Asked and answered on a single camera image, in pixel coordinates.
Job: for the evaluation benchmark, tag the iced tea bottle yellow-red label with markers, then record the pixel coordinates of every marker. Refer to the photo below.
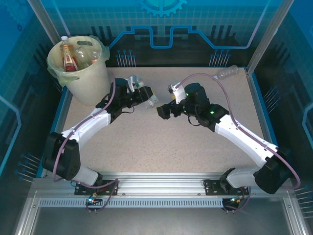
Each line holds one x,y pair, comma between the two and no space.
67,56

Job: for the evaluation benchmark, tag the black base plate right arm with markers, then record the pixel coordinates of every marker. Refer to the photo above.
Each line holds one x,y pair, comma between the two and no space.
212,188

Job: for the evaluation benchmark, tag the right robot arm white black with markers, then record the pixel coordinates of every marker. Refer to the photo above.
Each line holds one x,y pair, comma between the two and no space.
244,139

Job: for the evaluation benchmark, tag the black base plate left arm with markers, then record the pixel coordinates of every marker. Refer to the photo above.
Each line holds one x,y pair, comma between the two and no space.
83,189

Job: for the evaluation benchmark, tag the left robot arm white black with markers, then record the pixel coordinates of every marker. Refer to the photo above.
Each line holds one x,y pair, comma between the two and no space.
85,124

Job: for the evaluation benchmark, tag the beige plastic bin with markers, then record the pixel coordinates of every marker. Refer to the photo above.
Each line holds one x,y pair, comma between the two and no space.
90,83

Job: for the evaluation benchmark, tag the translucent green bin bag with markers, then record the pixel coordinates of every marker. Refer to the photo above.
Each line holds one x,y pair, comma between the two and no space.
61,76

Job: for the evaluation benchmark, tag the clear crushed bottle white cap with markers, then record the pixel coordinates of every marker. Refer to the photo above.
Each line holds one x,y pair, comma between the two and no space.
227,72

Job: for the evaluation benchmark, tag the small LED circuit board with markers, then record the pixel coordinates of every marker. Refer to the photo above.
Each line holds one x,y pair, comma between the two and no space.
234,200
92,199

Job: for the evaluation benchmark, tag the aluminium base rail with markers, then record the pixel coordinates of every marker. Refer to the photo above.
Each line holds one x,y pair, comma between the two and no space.
159,183

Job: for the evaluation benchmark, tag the aluminium frame post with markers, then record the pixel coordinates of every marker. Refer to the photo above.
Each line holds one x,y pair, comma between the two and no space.
45,22
269,36

